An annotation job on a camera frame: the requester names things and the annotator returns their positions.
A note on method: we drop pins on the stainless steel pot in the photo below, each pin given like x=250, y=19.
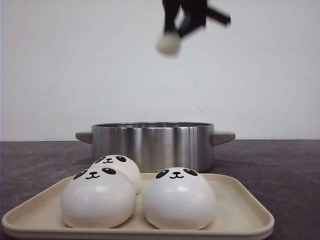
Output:
x=154, y=146

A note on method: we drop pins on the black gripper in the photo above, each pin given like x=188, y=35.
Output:
x=195, y=15

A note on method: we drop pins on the beige plastic tray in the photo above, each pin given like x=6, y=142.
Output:
x=238, y=216

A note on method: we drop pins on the panda bun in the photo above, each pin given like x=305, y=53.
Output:
x=168, y=43
x=179, y=198
x=123, y=164
x=98, y=197

